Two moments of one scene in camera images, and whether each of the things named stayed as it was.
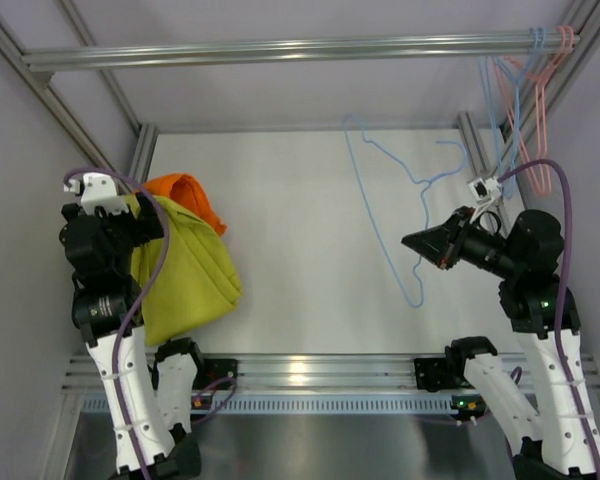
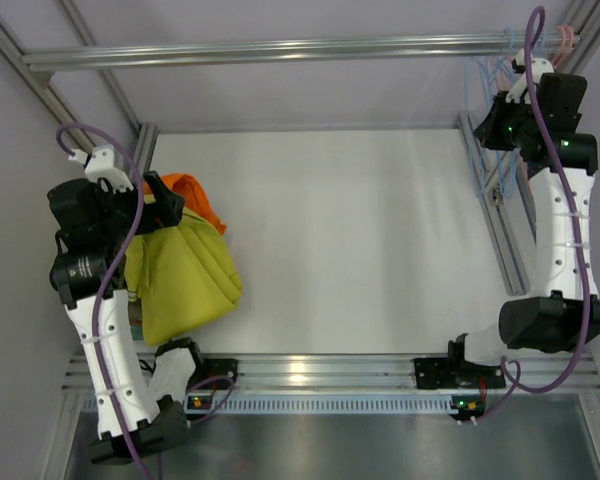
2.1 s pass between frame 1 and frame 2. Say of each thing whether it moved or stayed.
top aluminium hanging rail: stayed
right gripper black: moved
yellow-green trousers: stayed
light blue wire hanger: moved
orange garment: stayed
